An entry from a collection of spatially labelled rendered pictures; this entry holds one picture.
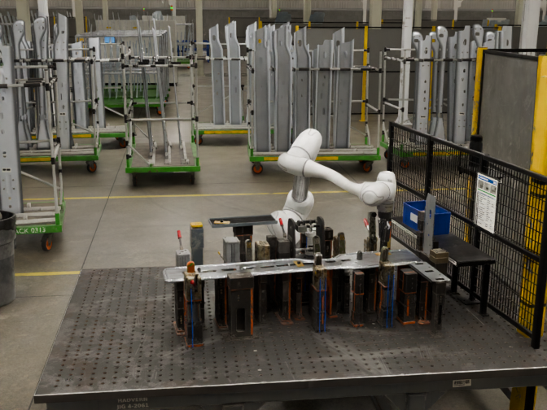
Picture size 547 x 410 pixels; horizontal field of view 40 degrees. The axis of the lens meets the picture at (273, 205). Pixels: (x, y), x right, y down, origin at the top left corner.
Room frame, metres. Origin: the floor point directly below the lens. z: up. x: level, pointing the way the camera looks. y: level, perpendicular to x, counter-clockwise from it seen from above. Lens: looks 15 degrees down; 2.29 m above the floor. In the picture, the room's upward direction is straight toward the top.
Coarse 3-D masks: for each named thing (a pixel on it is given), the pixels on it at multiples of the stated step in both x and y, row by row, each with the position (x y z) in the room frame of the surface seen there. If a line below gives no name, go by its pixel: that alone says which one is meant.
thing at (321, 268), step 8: (320, 272) 3.50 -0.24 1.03; (320, 280) 3.50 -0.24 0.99; (320, 288) 3.50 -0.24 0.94; (320, 296) 3.50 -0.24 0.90; (320, 304) 3.50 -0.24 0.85; (312, 312) 3.57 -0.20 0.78; (320, 312) 3.51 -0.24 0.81; (312, 320) 3.57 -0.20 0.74; (320, 320) 3.51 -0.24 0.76; (312, 328) 3.55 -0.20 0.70; (320, 328) 3.51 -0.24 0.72
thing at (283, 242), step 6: (282, 240) 3.87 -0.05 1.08; (288, 240) 3.87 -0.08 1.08; (276, 246) 3.89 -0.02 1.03; (282, 246) 3.84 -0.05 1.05; (288, 246) 3.85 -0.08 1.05; (276, 252) 3.89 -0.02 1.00; (282, 252) 3.84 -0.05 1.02; (288, 252) 3.85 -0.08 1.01; (276, 258) 3.89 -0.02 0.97; (282, 258) 3.84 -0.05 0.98; (288, 258) 3.85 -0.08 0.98; (288, 264) 3.86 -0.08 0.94; (276, 276) 3.91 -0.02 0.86; (276, 282) 3.89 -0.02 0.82; (276, 288) 3.89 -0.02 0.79; (276, 294) 3.89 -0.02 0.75; (276, 300) 3.89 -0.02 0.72
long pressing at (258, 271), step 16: (336, 256) 3.82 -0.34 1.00; (352, 256) 3.83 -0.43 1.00; (368, 256) 3.83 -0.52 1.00; (400, 256) 3.83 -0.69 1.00; (416, 256) 3.84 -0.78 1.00; (176, 272) 3.57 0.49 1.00; (224, 272) 3.57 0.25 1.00; (240, 272) 3.57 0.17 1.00; (256, 272) 3.57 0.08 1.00; (272, 272) 3.58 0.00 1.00; (288, 272) 3.59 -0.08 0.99
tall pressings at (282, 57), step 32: (256, 32) 10.98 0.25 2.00; (256, 64) 10.72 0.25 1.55; (288, 64) 10.75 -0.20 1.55; (320, 64) 11.02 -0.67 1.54; (352, 64) 11.01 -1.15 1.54; (256, 96) 10.71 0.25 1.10; (288, 96) 10.73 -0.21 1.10; (320, 96) 11.01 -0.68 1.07; (256, 128) 10.66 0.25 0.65; (288, 128) 10.69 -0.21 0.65; (320, 128) 10.97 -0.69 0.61
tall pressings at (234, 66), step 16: (288, 32) 13.22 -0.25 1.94; (272, 64) 13.22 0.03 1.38; (240, 80) 13.30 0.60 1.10; (272, 80) 13.20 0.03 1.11; (224, 96) 13.25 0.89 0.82; (240, 96) 13.28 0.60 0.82; (272, 96) 13.18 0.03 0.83; (224, 112) 13.23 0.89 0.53; (240, 112) 13.26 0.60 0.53; (272, 112) 13.16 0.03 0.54
